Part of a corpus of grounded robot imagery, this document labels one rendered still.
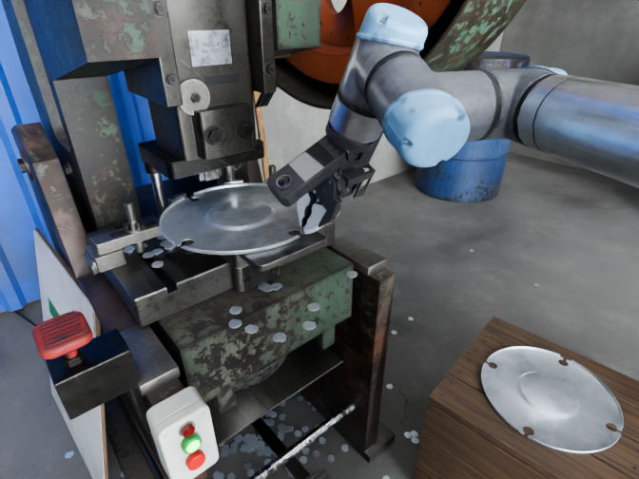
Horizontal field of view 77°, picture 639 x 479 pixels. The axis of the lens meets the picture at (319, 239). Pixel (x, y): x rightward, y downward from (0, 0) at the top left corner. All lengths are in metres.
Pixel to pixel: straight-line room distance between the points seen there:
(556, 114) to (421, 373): 1.22
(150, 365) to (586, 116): 0.63
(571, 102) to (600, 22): 3.39
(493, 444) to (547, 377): 0.23
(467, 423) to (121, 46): 0.94
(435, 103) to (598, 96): 0.13
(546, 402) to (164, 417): 0.80
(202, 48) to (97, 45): 0.17
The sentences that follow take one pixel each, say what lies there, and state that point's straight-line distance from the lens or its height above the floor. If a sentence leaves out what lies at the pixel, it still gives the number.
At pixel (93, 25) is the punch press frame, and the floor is 1.10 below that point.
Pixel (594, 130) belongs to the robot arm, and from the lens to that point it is 0.41.
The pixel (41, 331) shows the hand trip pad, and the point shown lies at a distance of 0.64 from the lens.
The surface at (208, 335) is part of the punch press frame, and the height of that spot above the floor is 0.64.
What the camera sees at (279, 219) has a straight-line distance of 0.75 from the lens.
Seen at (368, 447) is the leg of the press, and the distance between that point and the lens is 1.30.
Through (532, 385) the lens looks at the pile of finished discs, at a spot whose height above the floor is 0.36.
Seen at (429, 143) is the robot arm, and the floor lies 1.00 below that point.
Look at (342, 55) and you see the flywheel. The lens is 0.97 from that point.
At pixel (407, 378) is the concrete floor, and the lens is 1.52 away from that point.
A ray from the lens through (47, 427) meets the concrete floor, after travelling 1.61.
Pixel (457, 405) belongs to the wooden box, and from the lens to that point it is 1.02.
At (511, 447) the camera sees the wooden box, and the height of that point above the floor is 0.35.
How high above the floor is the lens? 1.12
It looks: 30 degrees down
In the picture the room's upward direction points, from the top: straight up
